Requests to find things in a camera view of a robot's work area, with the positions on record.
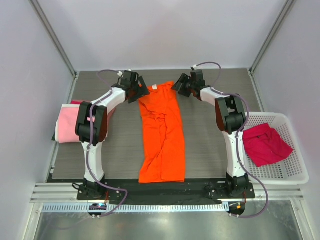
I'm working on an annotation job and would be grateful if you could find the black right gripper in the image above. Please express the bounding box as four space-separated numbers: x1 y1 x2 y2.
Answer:
171 73 195 98

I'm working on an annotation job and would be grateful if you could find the orange t shirt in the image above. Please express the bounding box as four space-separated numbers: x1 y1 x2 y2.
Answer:
138 81 186 184

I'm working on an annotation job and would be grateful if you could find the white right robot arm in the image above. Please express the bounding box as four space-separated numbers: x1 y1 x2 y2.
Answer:
171 67 250 198

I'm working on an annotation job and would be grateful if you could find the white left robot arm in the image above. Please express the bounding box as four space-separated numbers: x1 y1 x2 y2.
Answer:
75 70 150 200

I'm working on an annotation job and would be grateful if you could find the dusty rose folded t shirt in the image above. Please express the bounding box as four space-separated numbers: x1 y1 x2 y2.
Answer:
70 100 117 123

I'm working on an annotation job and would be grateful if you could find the pink folded t shirt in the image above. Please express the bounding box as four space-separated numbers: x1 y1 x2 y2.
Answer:
53 104 80 144

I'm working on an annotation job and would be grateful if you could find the magenta t shirt in basket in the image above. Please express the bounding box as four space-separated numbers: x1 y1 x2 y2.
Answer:
243 123 293 168

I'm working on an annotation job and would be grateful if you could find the white plastic basket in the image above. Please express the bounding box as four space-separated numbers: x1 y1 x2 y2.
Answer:
243 112 309 186

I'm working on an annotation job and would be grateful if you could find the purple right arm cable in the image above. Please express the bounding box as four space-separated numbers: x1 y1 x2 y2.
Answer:
191 61 270 220

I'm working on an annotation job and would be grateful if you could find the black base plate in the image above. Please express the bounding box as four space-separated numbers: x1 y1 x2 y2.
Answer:
72 178 256 216

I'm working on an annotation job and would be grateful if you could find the left aluminium frame post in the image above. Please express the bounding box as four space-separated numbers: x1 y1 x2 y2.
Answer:
28 0 77 78

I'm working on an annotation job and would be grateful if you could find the aluminium frame post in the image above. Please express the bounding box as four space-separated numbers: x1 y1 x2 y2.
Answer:
28 0 77 78
249 0 296 75

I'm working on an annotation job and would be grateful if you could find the right aluminium frame post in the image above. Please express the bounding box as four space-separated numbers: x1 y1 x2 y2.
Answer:
249 0 296 75

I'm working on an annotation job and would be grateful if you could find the slotted cable duct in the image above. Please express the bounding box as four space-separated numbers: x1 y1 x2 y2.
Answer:
42 202 229 213

